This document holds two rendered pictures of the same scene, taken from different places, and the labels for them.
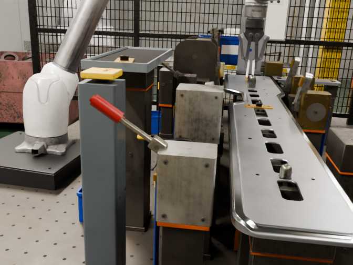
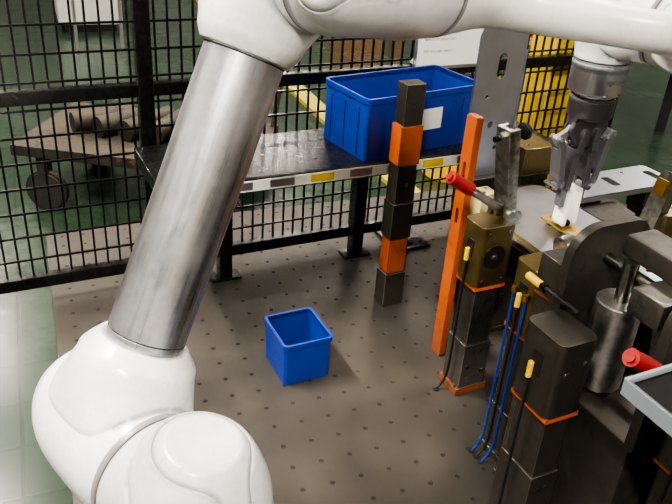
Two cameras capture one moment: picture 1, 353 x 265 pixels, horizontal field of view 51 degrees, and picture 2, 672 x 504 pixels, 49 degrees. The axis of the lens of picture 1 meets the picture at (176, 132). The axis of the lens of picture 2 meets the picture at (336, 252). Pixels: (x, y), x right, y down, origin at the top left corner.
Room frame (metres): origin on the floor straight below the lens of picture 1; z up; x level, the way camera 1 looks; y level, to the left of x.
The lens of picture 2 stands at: (0.80, 0.71, 1.60)
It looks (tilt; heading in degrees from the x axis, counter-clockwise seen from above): 29 degrees down; 326
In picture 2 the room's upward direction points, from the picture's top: 4 degrees clockwise
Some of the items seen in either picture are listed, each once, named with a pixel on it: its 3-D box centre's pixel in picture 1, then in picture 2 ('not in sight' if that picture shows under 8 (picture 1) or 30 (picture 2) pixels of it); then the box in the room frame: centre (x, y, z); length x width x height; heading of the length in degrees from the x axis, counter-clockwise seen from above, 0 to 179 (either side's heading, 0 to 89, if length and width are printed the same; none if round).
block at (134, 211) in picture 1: (134, 146); not in sight; (0.93, 0.11, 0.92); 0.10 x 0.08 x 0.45; 174
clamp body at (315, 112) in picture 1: (311, 144); not in sight; (1.16, -0.44, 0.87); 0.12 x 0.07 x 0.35; 84
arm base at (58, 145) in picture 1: (45, 140); not in sight; (1.33, 0.50, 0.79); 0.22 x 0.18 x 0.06; 1
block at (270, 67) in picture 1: (269, 98); (514, 216); (1.84, -0.46, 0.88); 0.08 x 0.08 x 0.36; 84
